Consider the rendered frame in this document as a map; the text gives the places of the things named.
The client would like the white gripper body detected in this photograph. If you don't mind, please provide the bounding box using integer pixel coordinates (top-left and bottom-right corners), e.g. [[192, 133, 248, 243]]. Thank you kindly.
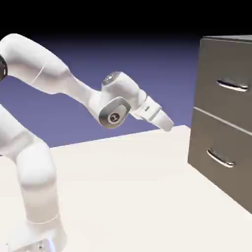
[[152, 109, 175, 132]]

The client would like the grey-brown cabinet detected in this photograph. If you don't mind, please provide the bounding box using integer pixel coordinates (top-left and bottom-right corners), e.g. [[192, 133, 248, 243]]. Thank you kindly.
[[187, 34, 252, 215]]

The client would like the grey-brown drawer front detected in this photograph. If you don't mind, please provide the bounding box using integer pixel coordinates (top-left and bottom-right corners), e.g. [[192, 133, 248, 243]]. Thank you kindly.
[[193, 38, 252, 133], [187, 107, 252, 215]]

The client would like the curved silver drawer handle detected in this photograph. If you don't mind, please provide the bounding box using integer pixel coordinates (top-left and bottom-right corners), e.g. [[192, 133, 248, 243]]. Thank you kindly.
[[206, 149, 236, 168], [216, 78, 249, 93]]

